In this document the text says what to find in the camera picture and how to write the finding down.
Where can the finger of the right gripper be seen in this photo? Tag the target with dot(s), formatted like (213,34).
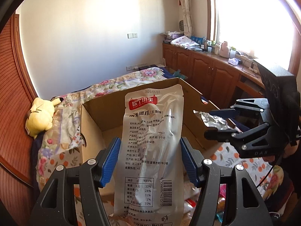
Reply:
(248,107)
(253,139)

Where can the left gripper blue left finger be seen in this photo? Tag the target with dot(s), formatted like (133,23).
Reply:
(107,160)

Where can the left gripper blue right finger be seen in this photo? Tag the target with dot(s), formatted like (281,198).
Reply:
(188,161)

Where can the silver foil snack packet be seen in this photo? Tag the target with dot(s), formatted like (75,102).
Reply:
(212,121)

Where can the large white chicken feet pouch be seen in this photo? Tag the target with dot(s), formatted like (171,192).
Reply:
(149,181)

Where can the right hand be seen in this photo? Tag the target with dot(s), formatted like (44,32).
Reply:
(290,150)

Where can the wooden sideboard cabinet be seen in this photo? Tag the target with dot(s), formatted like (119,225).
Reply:
(212,75)

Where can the white tissue box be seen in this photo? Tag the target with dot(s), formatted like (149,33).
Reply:
(234,61)

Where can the pink bottle on sideboard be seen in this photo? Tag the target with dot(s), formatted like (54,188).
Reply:
(224,50)

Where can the yellow plush toy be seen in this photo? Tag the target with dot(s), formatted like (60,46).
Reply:
(39,117)

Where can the wooden louvered wardrobe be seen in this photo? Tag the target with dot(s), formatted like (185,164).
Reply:
(17,94)

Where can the patterned window curtain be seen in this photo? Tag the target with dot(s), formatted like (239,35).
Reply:
(186,9)

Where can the white wall switch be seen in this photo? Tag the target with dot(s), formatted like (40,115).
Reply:
(132,35)

